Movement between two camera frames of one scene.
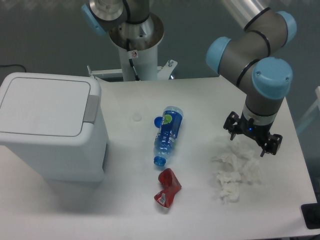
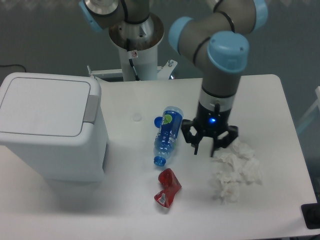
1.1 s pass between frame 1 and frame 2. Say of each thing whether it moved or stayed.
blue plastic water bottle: stayed
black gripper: moved
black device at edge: stayed
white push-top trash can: stayed
